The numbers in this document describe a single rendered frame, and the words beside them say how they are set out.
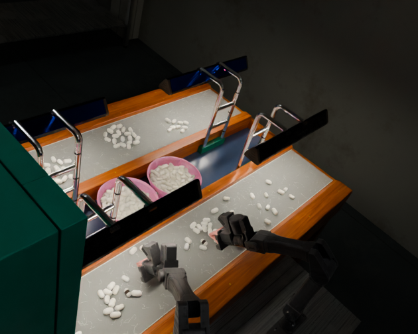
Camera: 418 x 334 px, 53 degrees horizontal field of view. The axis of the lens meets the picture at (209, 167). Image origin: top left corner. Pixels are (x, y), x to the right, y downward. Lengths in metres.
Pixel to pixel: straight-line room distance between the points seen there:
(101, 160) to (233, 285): 0.85
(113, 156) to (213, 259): 0.71
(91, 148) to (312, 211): 1.13
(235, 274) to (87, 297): 0.57
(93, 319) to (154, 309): 0.21
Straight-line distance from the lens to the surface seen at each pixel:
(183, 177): 2.04
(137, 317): 1.57
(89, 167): 2.00
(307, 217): 2.10
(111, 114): 2.29
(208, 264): 1.75
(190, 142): 2.22
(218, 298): 1.64
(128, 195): 1.91
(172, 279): 1.37
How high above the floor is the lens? 2.12
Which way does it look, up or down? 40 degrees down
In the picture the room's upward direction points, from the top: 20 degrees clockwise
